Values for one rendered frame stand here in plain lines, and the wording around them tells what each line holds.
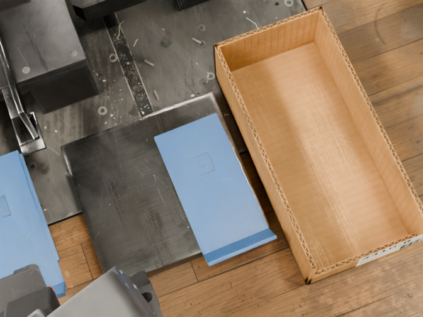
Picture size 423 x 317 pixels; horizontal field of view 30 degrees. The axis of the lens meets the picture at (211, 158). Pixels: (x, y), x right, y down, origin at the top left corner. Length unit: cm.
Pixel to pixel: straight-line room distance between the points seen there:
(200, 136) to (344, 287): 21
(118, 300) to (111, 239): 31
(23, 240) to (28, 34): 22
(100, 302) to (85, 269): 32
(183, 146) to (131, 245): 12
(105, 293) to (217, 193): 32
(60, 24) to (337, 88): 30
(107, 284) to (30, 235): 25
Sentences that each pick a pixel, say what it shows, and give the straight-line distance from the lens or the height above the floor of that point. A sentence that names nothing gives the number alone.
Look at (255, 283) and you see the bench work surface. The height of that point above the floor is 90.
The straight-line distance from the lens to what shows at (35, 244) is 73.
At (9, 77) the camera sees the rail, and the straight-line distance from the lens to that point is 80.
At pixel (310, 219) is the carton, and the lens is 81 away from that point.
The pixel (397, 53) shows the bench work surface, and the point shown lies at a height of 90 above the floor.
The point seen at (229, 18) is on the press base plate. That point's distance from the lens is 90.
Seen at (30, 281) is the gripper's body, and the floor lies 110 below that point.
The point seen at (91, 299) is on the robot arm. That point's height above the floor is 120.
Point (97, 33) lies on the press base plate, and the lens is 91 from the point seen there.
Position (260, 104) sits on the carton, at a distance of 85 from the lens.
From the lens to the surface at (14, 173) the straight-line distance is 76.
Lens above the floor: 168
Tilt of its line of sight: 69 degrees down
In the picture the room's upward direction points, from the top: 6 degrees counter-clockwise
